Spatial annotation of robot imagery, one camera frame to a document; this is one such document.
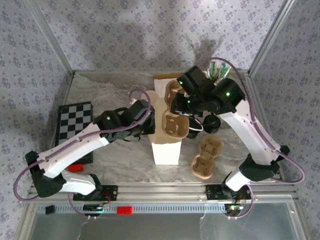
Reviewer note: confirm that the brown pulp cup carrier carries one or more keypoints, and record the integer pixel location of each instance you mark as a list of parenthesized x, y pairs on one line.
[(202, 167), (175, 127)]

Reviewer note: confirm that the white printed paper bag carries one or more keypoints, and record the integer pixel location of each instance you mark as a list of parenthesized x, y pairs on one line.
[(166, 152)]

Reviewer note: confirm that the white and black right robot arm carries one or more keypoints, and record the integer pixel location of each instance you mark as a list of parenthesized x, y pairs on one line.
[(250, 135)]

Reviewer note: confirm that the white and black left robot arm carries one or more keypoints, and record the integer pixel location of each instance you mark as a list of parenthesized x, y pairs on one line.
[(75, 147)]

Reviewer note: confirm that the black and grey checkerboard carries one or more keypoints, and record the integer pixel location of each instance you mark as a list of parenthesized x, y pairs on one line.
[(72, 117)]

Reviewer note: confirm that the stack of white napkins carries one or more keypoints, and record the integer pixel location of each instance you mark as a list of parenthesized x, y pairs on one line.
[(160, 86)]

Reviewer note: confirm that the cardboard napkin box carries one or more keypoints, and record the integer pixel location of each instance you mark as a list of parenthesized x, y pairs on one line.
[(160, 76)]

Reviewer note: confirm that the small red object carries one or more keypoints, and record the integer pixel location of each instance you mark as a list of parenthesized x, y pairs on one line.
[(75, 168)]

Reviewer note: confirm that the red plastic block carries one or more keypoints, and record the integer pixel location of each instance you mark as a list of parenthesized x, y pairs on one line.
[(124, 210)]

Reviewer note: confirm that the small circuit board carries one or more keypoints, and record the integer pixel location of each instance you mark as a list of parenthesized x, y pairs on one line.
[(233, 208), (96, 208)]

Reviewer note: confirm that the small black block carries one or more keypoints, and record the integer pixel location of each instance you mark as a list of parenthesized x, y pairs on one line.
[(50, 209)]

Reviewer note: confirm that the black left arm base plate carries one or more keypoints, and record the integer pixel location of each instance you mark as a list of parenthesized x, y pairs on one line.
[(112, 192)]

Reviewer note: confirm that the aluminium mounting rail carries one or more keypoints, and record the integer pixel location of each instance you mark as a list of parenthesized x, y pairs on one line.
[(160, 192)]

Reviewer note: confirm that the aluminium frame post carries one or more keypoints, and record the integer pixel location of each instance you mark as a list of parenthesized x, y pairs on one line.
[(52, 37), (270, 37)]

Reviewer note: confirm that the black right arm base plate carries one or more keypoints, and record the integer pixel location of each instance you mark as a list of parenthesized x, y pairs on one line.
[(212, 192)]

